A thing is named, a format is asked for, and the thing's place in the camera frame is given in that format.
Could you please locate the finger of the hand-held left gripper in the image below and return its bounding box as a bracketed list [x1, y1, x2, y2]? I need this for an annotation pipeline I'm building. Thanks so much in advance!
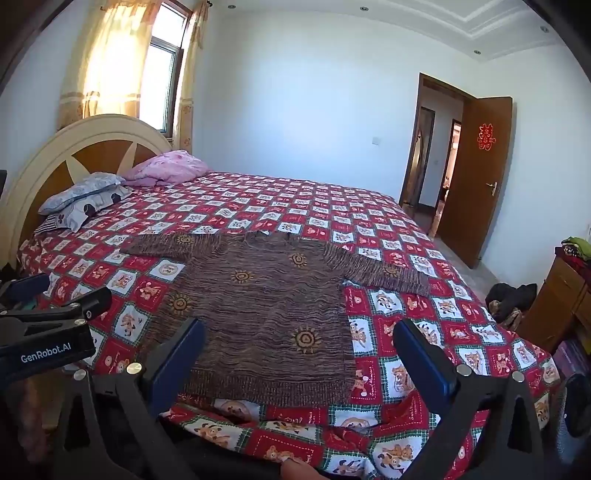
[0, 274, 51, 309]
[0, 286, 112, 342]

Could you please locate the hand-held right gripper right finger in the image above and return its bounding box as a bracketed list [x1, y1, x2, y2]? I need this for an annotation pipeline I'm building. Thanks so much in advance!
[392, 318, 546, 480]

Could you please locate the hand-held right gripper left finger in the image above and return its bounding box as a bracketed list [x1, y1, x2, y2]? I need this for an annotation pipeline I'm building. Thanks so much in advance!
[53, 318, 206, 480]

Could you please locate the brown knitted sweater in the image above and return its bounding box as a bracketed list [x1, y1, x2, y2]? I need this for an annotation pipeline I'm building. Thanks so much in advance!
[119, 231, 432, 407]

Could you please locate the dark clothes pile on floor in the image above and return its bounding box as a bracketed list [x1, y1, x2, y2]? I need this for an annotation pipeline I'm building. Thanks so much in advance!
[486, 282, 539, 330]

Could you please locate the pile of clothes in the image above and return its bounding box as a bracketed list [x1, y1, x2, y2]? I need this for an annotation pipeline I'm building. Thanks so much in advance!
[554, 236, 591, 278]

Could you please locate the white pillow with dark dots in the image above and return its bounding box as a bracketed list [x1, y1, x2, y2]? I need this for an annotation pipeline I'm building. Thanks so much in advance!
[34, 185, 133, 234]

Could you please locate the grey-blue patterned pillow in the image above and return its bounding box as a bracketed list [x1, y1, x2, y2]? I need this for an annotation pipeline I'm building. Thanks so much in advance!
[38, 172, 124, 216]

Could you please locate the red checked printed blanket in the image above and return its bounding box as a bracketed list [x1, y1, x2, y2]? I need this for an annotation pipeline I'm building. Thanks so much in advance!
[16, 171, 561, 480]

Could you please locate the wooden cabinet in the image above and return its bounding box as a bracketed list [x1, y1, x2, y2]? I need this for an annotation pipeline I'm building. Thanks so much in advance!
[526, 247, 591, 354]

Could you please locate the purple box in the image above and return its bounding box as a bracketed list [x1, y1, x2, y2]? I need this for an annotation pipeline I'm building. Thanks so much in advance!
[551, 339, 591, 376]

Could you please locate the pink pillow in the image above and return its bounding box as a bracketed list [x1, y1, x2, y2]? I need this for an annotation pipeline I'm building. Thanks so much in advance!
[122, 150, 208, 188]

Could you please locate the dark round object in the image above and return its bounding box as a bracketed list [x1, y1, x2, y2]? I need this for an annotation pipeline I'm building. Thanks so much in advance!
[554, 373, 591, 439]

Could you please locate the cream and wood headboard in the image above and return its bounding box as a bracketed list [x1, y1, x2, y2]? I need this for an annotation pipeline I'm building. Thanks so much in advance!
[0, 114, 174, 278]

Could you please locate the brown wooden door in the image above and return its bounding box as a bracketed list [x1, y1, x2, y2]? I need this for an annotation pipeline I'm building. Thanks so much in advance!
[436, 96, 513, 269]

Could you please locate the window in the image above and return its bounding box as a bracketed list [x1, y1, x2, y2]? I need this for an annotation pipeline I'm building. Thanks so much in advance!
[139, 2, 192, 139]

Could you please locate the narrow yellow curtain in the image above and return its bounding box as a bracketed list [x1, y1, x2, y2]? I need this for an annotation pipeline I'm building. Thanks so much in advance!
[174, 0, 211, 153]

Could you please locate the wide yellow curtain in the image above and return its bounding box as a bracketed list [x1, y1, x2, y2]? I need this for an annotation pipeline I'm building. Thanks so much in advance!
[58, 0, 162, 130]

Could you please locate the brown door frame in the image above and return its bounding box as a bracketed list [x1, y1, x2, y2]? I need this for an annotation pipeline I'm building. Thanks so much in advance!
[399, 72, 476, 238]

